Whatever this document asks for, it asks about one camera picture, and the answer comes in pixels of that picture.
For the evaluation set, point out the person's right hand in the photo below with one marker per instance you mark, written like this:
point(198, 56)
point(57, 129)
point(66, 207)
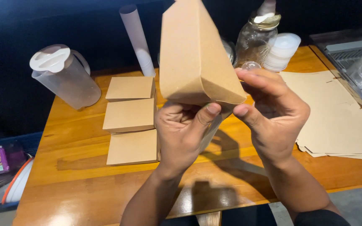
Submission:
point(275, 122)

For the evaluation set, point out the metal tray with plastic containers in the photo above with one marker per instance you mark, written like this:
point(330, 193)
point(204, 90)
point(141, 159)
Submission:
point(353, 62)

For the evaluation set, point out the white paper roll tube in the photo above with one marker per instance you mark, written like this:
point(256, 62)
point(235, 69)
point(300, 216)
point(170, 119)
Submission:
point(137, 39)

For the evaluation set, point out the clear plastic pitcher white lid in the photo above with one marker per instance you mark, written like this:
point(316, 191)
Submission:
point(63, 77)

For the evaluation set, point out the blue crate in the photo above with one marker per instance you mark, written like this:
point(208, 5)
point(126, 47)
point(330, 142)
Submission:
point(5, 175)

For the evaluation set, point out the glass jar behind box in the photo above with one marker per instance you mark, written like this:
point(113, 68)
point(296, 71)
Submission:
point(229, 51)

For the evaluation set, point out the stack of white plastic lids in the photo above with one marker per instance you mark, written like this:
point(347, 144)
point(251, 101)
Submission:
point(282, 51)

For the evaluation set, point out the white bowl with orange rim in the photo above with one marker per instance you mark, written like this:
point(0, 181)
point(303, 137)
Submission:
point(17, 183)

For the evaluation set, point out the person's left hand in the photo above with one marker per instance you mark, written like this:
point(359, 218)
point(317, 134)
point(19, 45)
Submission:
point(178, 138)

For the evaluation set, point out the clear plastic dome lid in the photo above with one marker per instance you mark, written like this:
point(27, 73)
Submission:
point(250, 65)

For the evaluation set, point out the stack of flat cardboard sheets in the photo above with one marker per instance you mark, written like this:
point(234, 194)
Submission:
point(335, 116)

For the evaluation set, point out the glass jar with gold lid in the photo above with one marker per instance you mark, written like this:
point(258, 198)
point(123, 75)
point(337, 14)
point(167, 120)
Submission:
point(256, 40)

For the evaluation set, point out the brown cardboard box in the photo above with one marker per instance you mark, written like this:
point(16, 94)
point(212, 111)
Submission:
point(133, 147)
point(130, 88)
point(193, 59)
point(129, 115)

